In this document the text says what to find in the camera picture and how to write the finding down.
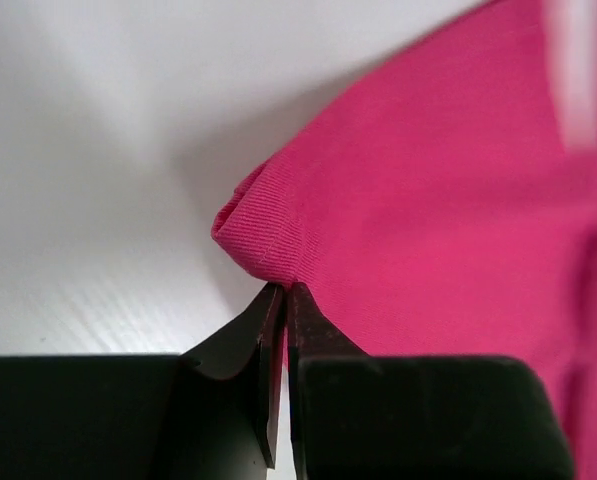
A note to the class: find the white clothes rack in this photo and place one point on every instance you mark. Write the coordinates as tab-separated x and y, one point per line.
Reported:
571	29

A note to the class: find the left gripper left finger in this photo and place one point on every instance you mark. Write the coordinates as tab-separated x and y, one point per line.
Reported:
233	384

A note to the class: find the pink trousers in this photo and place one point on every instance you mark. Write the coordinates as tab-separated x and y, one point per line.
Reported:
434	208

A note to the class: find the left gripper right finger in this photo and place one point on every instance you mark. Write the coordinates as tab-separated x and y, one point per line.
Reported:
309	334

